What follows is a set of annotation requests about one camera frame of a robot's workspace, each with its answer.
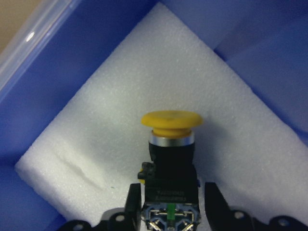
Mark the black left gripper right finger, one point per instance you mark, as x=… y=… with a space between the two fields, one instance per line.
x=222 y=217

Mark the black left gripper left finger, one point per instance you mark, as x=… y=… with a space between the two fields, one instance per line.
x=127 y=218

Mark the yellow mushroom push button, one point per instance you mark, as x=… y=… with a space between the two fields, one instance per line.
x=170 y=181

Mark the white foam pad left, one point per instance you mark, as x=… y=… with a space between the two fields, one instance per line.
x=86 y=158

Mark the left blue plastic bin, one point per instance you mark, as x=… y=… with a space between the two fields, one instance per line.
x=265 y=42

